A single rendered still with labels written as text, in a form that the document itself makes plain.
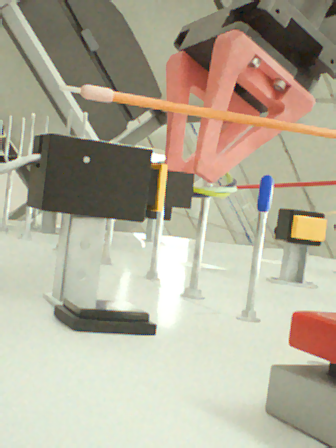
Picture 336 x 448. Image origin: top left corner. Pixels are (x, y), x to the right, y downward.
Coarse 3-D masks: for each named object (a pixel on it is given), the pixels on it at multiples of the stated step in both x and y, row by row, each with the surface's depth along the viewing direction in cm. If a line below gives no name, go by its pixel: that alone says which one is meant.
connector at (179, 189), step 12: (156, 180) 43; (168, 180) 43; (180, 180) 43; (192, 180) 44; (156, 192) 43; (168, 192) 43; (180, 192) 44; (192, 192) 44; (168, 204) 43; (180, 204) 44
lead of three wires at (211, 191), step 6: (228, 174) 51; (228, 180) 50; (234, 180) 49; (210, 186) 46; (216, 186) 47; (222, 186) 47; (228, 186) 48; (234, 186) 49; (198, 192) 45; (204, 192) 46; (210, 192) 46; (216, 192) 46; (222, 192) 47; (228, 192) 47
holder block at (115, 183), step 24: (48, 144) 40; (72, 144) 40; (96, 144) 41; (120, 144) 41; (48, 168) 40; (72, 168) 40; (96, 168) 41; (120, 168) 41; (144, 168) 42; (48, 192) 40; (72, 192) 40; (96, 192) 41; (120, 192) 41; (144, 192) 42; (96, 216) 41; (120, 216) 42
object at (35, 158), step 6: (30, 156) 41; (36, 156) 41; (12, 162) 41; (18, 162) 41; (24, 162) 41; (30, 162) 41; (36, 162) 42; (84, 162) 41; (0, 168) 41; (6, 168) 41; (12, 168) 41; (18, 168) 41; (0, 174) 41
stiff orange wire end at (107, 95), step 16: (96, 96) 31; (112, 96) 31; (128, 96) 32; (192, 112) 33; (208, 112) 33; (224, 112) 33; (272, 128) 34; (288, 128) 34; (304, 128) 34; (320, 128) 34
